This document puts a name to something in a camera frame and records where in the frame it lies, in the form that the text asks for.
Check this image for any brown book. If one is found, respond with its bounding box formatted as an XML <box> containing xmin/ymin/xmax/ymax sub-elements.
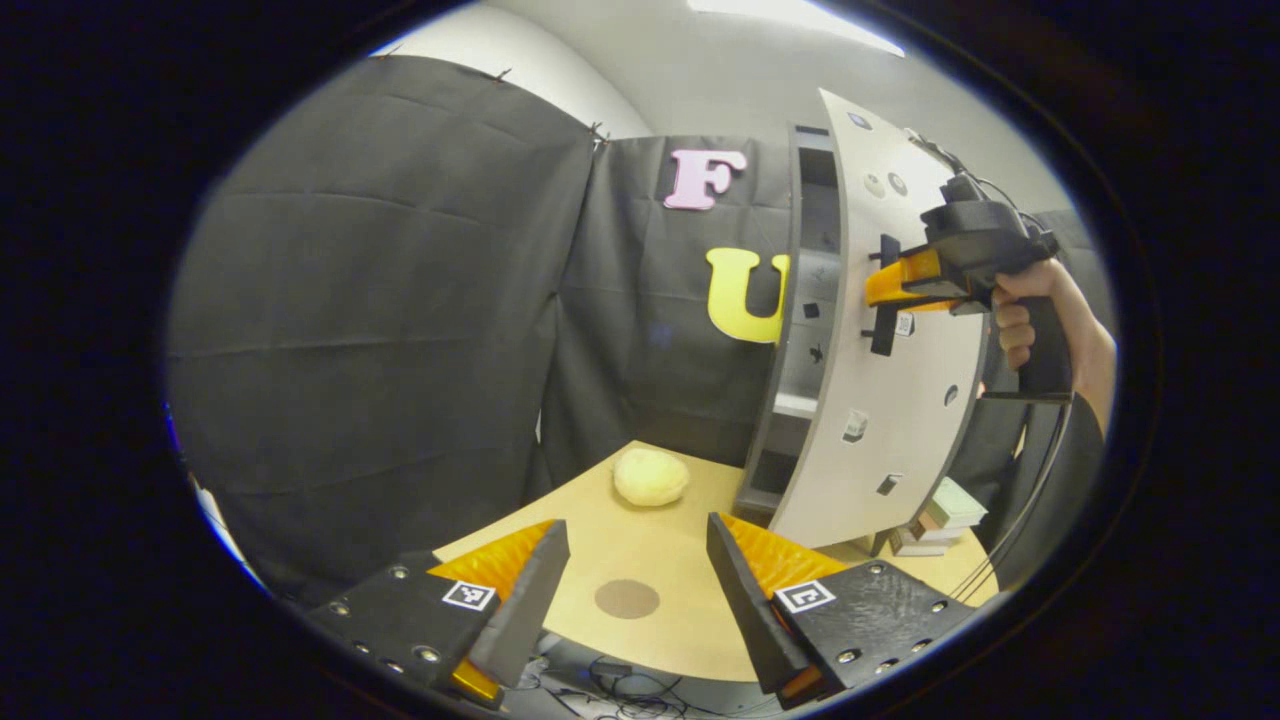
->
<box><xmin>905</xmin><ymin>515</ymin><xmax>969</xmax><ymax>546</ymax></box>

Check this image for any black backdrop cloth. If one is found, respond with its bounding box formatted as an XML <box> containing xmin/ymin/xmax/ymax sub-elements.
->
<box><xmin>165</xmin><ymin>55</ymin><xmax>1116</xmax><ymax>601</ymax></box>

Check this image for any long ceiling light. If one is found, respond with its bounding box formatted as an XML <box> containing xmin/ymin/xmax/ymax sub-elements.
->
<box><xmin>688</xmin><ymin>0</ymin><xmax>906</xmax><ymax>56</ymax></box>

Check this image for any round brown coaster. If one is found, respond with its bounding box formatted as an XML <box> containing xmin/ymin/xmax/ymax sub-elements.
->
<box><xmin>594</xmin><ymin>579</ymin><xmax>661</xmax><ymax>620</ymax></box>

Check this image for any dark grey cabinet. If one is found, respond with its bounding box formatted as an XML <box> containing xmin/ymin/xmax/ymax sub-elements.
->
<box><xmin>735</xmin><ymin>123</ymin><xmax>851</xmax><ymax>526</ymax></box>

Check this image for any green book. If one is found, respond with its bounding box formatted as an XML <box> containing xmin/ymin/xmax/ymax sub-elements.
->
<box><xmin>920</xmin><ymin>477</ymin><xmax>989</xmax><ymax>531</ymax></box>

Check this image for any tangle of black cables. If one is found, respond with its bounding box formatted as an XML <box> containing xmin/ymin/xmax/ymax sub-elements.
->
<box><xmin>520</xmin><ymin>650</ymin><xmax>761</xmax><ymax>719</ymax></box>

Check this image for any black door handle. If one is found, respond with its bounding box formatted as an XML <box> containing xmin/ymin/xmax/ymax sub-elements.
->
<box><xmin>866</xmin><ymin>235</ymin><xmax>901</xmax><ymax>357</ymax></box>

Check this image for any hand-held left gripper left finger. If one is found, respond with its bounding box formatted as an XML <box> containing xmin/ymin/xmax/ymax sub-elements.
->
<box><xmin>305</xmin><ymin>520</ymin><xmax>573</xmax><ymax>711</ymax></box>

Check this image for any pale yellow round bun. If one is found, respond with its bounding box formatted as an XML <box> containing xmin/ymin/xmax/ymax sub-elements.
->
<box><xmin>612</xmin><ymin>447</ymin><xmax>691</xmax><ymax>508</ymax></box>

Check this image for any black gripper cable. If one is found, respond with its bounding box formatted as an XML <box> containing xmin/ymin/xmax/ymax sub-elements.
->
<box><xmin>945</xmin><ymin>400</ymin><xmax>1073</xmax><ymax>603</ymax></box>

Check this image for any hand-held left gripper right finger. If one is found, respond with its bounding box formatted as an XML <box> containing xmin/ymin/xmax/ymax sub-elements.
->
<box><xmin>705</xmin><ymin>513</ymin><xmax>986</xmax><ymax>711</ymax></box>

